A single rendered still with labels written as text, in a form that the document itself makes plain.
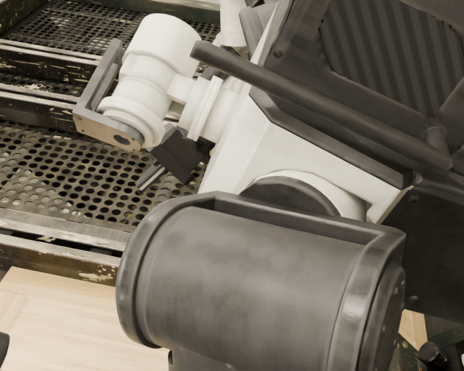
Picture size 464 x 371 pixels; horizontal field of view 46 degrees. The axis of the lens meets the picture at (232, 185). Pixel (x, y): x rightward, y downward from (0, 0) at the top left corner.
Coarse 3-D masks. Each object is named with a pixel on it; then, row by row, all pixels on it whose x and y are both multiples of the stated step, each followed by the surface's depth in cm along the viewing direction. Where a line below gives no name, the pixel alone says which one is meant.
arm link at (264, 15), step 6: (246, 0) 72; (252, 0) 69; (258, 0) 68; (264, 0) 67; (270, 0) 66; (276, 0) 66; (252, 6) 69; (258, 6) 67; (264, 6) 66; (270, 6) 65; (258, 12) 65; (264, 12) 65; (270, 12) 65; (264, 18) 64; (264, 24) 64
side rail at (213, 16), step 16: (80, 0) 212; (96, 0) 211; (112, 0) 210; (128, 0) 209; (144, 0) 208; (160, 0) 208; (176, 0) 210; (192, 0) 212; (112, 16) 214; (128, 16) 213; (176, 16) 210; (192, 16) 209; (208, 16) 208
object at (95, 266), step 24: (0, 240) 95; (24, 240) 96; (48, 240) 98; (72, 240) 97; (96, 240) 98; (0, 264) 98; (24, 264) 97; (48, 264) 96; (72, 264) 95; (96, 264) 94
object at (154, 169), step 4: (152, 160) 98; (156, 160) 97; (152, 164) 99; (156, 164) 98; (160, 164) 97; (152, 168) 98; (156, 168) 97; (160, 168) 97; (144, 172) 99; (148, 172) 98; (152, 172) 97; (156, 172) 97; (144, 176) 98; (148, 176) 97; (152, 176) 97; (140, 180) 98; (144, 180) 97; (148, 180) 97; (136, 184) 98; (140, 184) 97; (144, 184) 98; (140, 188) 98
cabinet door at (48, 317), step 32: (0, 288) 94; (32, 288) 94; (64, 288) 95; (96, 288) 96; (0, 320) 88; (32, 320) 89; (64, 320) 90; (96, 320) 91; (32, 352) 85; (64, 352) 85; (96, 352) 86; (128, 352) 87; (160, 352) 87
